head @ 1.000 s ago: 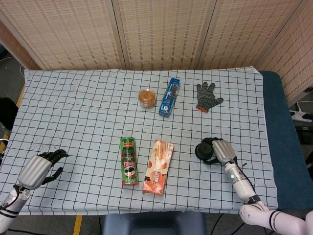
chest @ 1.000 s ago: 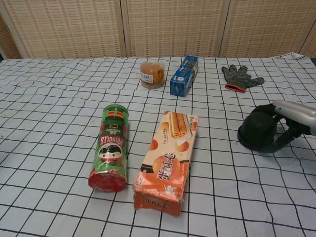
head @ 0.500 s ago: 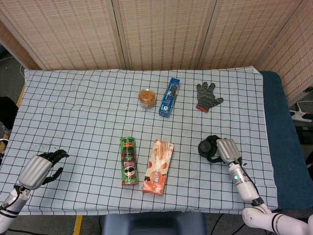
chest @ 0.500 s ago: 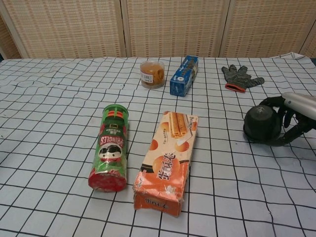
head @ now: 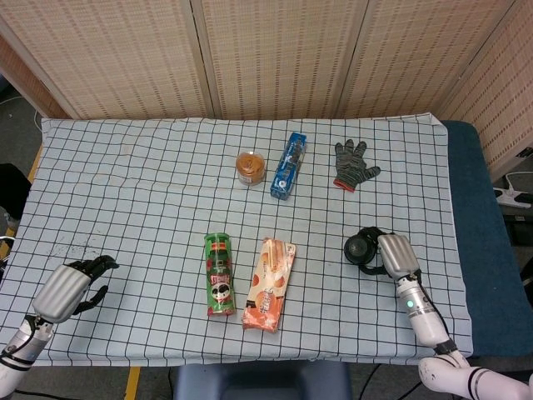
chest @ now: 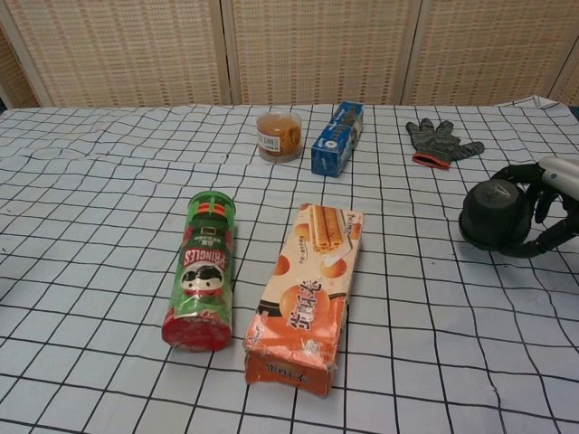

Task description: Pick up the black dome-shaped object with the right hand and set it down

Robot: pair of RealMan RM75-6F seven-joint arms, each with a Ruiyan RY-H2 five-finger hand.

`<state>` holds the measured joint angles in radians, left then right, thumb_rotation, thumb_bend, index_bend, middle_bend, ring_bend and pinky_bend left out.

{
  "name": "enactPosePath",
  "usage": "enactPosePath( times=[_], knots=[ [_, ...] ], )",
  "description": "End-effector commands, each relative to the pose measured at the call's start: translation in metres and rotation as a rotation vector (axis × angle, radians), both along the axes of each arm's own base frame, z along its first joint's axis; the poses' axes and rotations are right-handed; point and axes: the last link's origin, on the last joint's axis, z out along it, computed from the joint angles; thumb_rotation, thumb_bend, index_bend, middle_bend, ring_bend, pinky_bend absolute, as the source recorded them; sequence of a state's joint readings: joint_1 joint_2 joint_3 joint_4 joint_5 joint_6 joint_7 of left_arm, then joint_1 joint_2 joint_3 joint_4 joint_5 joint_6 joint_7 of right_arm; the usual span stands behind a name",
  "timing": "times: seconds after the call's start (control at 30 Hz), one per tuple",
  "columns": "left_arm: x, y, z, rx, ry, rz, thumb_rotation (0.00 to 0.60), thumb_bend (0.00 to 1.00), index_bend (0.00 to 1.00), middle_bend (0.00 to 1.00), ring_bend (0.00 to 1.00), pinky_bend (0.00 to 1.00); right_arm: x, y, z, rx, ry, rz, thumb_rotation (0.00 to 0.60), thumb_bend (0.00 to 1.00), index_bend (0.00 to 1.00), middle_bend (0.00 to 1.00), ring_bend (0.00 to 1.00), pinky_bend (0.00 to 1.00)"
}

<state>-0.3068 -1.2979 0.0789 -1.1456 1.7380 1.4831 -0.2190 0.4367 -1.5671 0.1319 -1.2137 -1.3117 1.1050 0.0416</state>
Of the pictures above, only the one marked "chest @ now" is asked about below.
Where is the green Pringles can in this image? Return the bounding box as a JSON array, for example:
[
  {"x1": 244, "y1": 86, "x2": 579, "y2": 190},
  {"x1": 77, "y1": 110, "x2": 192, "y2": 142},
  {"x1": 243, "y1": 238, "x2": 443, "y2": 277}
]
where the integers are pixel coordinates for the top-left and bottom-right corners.
[{"x1": 161, "y1": 190, "x2": 238, "y2": 353}]

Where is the white black grid tablecloth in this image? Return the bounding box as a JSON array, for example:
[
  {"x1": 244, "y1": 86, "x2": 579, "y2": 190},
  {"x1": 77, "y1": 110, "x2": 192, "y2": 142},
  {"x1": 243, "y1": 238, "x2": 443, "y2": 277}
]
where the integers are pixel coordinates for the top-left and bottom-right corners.
[{"x1": 0, "y1": 93, "x2": 579, "y2": 434}]

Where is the grey knit work glove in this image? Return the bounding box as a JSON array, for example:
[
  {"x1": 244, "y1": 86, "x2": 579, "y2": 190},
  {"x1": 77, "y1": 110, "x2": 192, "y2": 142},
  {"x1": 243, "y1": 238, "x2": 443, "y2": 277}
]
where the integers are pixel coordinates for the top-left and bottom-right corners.
[{"x1": 404, "y1": 118, "x2": 486, "y2": 172}]

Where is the orange egg roll box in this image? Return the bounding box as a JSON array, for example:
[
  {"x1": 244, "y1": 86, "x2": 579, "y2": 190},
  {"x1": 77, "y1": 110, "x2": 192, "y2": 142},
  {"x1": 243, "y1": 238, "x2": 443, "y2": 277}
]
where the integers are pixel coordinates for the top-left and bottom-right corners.
[{"x1": 243, "y1": 203, "x2": 365, "y2": 399}]

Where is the blue cling wrap box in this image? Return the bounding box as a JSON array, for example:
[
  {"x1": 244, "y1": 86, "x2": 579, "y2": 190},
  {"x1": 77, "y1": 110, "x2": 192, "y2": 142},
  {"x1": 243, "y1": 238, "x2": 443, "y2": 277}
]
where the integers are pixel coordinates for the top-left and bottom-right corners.
[{"x1": 310, "y1": 100, "x2": 365, "y2": 177}]

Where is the woven bamboo folding screen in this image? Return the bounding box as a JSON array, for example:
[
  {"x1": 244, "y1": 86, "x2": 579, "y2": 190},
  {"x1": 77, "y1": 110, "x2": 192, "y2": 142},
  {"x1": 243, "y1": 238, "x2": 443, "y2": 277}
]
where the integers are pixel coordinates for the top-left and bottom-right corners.
[{"x1": 0, "y1": 0, "x2": 579, "y2": 109}]

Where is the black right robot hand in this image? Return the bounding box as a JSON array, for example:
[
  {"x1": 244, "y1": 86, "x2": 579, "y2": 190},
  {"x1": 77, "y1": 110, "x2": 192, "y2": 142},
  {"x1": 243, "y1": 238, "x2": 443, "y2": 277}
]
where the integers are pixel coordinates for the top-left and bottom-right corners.
[{"x1": 490, "y1": 162, "x2": 579, "y2": 259}]

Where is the clear jar of rubber bands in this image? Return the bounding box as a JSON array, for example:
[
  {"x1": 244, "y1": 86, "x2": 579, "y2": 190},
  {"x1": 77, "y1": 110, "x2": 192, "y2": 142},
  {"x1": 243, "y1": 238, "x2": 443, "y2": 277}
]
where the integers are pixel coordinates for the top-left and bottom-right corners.
[{"x1": 256, "y1": 111, "x2": 303, "y2": 163}]

